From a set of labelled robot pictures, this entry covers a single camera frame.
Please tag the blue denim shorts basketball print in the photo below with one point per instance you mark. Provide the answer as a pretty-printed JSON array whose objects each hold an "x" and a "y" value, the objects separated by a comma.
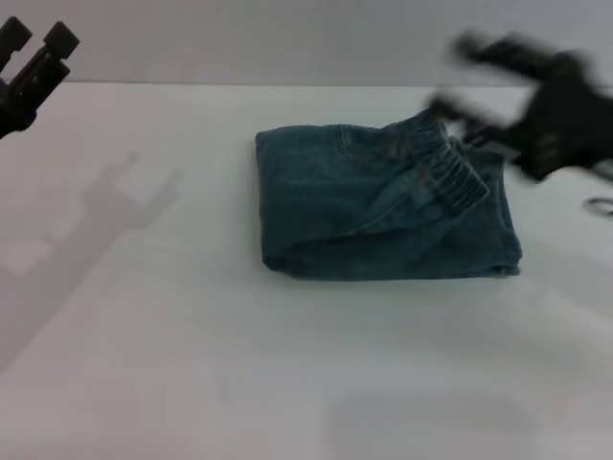
[{"x": 373, "y": 211}]

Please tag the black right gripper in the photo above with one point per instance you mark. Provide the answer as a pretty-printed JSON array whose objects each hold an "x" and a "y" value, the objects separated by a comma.
[{"x": 560, "y": 120}]

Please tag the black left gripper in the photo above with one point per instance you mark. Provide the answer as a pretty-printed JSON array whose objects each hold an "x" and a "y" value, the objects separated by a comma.
[{"x": 16, "y": 112}]

